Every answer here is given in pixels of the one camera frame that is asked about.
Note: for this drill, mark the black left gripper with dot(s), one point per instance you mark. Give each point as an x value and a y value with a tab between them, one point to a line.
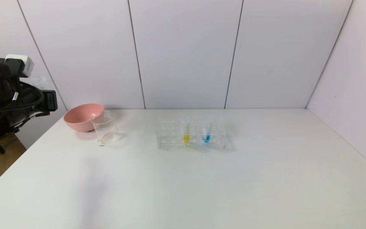
50	100

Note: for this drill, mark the clear plastic beaker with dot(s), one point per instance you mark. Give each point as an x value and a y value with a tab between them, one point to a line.
106	133

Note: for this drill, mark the clear plastic test tube rack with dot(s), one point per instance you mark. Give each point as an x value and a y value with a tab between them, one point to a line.
170	140

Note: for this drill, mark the test tube with yellow pigment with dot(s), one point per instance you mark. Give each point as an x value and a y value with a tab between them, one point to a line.
186	137

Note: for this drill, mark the test tube with blue pigment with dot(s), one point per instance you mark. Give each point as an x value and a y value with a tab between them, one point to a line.
206	137

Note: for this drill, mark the pink plastic bowl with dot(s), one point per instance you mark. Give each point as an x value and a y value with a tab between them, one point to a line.
79	119

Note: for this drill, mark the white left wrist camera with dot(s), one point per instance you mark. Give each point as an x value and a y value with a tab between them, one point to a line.
22	63

